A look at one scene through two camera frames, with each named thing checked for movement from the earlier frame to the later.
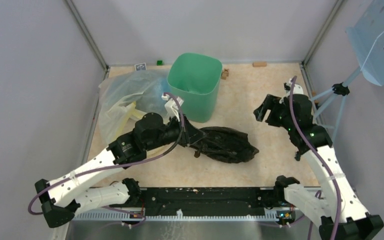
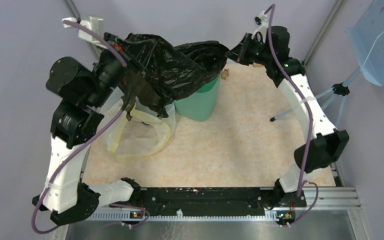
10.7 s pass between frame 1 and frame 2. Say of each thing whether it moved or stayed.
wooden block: stayed
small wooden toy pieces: stayed
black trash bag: moved
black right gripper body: moved
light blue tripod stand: stayed
